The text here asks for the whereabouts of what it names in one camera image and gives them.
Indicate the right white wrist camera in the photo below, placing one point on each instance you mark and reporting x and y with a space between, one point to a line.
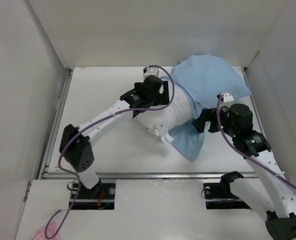
225 97

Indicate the aluminium front rail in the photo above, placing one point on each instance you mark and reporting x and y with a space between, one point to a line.
60 175

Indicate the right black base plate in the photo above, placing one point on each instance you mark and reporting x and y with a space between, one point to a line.
218 198

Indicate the pink cloth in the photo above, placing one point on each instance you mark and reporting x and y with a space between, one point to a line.
51 230

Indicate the white pillow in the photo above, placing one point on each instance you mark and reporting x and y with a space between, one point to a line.
159 123

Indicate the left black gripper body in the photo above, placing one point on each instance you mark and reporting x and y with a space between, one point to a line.
160 99

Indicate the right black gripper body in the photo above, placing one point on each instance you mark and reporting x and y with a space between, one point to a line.
227 128

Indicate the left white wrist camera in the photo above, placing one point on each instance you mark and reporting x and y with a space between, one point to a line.
150 71

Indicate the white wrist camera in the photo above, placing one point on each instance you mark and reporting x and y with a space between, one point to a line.
150 71
225 97

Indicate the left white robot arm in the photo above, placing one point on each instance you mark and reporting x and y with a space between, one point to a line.
77 141

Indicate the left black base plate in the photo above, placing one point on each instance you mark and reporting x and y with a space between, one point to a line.
102 197

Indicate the blue pillowcase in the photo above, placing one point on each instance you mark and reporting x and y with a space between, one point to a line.
202 78

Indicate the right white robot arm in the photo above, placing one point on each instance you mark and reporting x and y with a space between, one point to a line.
278 208

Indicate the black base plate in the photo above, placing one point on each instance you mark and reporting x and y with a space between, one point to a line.
102 197
218 198

